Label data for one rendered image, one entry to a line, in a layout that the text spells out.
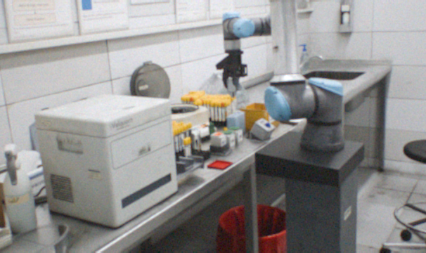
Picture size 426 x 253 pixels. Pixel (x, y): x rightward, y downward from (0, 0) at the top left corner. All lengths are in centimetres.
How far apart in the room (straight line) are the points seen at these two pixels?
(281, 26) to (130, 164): 65
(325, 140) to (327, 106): 11
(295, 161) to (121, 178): 57
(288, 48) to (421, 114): 260
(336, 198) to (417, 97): 246
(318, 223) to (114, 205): 74
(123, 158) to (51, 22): 80
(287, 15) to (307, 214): 68
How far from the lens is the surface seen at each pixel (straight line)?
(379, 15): 400
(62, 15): 196
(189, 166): 158
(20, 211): 138
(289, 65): 155
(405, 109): 405
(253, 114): 210
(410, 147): 267
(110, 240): 127
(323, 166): 151
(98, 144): 125
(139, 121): 132
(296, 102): 154
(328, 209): 167
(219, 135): 180
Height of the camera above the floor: 145
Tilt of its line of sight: 15 degrees down
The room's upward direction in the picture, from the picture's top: 3 degrees counter-clockwise
